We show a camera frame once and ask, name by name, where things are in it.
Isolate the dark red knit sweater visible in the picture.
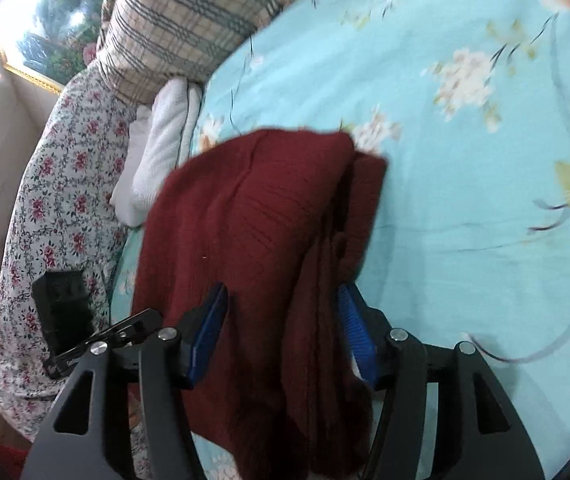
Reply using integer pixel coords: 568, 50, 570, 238
132, 129, 387, 479

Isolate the person's left hand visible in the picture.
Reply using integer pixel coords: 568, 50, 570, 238
128, 394, 142, 429

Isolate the white red floral quilt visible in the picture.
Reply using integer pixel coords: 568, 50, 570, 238
0, 62, 136, 441

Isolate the red sleeve with yellow cuff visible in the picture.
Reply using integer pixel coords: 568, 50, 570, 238
0, 444, 28, 480

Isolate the white folded towel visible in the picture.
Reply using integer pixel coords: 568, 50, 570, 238
110, 78, 201, 228

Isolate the light blue floral bed sheet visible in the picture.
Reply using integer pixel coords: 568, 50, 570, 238
108, 0, 570, 480

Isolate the framed landscape painting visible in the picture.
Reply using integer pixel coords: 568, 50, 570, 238
0, 0, 103, 93

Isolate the beige plaid pillow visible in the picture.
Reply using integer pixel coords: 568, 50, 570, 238
96, 0, 295, 104

